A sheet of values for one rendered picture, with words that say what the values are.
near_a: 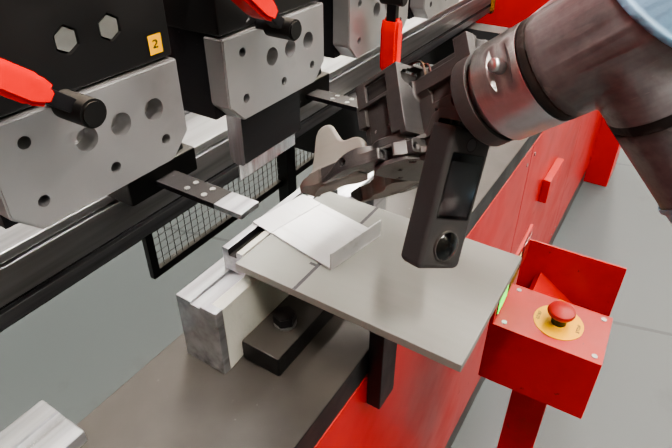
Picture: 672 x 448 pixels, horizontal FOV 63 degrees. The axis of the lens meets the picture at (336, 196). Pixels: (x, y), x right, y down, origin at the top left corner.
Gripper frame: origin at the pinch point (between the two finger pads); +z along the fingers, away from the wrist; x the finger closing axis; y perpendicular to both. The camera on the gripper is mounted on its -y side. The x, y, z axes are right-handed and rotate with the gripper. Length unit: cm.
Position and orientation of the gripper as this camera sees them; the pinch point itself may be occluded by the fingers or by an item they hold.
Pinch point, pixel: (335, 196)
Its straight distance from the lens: 55.3
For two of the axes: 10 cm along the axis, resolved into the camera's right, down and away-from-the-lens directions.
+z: -6.0, 2.7, 7.5
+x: -7.9, -0.9, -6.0
